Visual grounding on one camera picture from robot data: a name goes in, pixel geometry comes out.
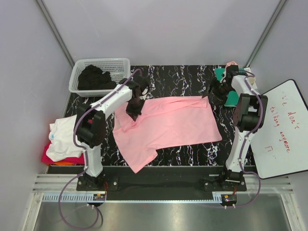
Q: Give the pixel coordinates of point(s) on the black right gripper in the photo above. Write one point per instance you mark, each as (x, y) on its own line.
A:
(221, 99)

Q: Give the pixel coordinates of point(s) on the pink cube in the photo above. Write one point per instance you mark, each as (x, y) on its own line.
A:
(231, 63)

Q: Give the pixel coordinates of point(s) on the white slotted cable duct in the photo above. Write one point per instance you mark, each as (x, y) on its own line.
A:
(101, 198)

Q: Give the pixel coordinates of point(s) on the pink t shirt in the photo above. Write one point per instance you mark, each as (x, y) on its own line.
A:
(164, 122)

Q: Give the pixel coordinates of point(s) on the orange folded t shirt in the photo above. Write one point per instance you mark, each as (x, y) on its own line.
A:
(62, 163)

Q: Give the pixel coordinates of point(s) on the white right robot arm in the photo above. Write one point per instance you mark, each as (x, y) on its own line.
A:
(248, 118)

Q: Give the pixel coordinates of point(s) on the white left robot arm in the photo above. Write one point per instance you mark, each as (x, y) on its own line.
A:
(90, 127)

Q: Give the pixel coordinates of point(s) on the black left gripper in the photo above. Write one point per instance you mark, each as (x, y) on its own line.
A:
(134, 113)

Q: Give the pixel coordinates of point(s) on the black t shirt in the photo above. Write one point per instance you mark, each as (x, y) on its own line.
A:
(93, 78)

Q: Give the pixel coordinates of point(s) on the white folded t shirt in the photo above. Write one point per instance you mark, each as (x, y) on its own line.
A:
(61, 137)

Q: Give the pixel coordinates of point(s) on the yellow mug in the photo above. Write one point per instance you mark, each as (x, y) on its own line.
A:
(251, 80)

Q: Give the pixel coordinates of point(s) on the green cutting mat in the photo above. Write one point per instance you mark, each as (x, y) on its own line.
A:
(232, 98)

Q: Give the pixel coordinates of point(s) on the white whiteboard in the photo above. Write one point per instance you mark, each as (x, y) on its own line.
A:
(280, 147)

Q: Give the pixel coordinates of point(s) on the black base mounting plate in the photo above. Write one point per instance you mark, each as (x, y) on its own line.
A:
(204, 178)

